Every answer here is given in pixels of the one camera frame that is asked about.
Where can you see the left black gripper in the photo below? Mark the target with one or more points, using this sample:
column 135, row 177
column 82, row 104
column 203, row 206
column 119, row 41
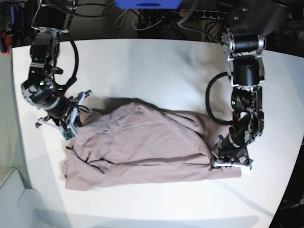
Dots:
column 226, row 150

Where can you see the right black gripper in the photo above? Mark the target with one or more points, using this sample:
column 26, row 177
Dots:
column 58, row 106

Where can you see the mauve pink t-shirt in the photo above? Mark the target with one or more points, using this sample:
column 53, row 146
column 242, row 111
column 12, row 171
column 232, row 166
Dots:
column 138, row 144

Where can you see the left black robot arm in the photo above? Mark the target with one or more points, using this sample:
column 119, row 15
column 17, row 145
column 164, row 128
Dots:
column 244, row 39

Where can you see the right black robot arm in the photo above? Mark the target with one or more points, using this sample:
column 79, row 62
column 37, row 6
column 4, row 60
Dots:
column 52, row 19

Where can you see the red and black clamp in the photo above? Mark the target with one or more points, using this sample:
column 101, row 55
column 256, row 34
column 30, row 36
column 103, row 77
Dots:
column 5, row 42

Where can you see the blue and black device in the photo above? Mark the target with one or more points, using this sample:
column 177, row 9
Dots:
column 17, row 21

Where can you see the black power strip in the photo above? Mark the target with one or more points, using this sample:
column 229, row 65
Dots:
column 208, row 14

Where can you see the white camera bracket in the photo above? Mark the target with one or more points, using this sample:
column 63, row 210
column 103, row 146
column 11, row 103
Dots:
column 65, row 123
column 242, row 161

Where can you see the blue plastic mount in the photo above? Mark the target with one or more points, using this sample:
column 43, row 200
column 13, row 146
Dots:
column 148, row 4

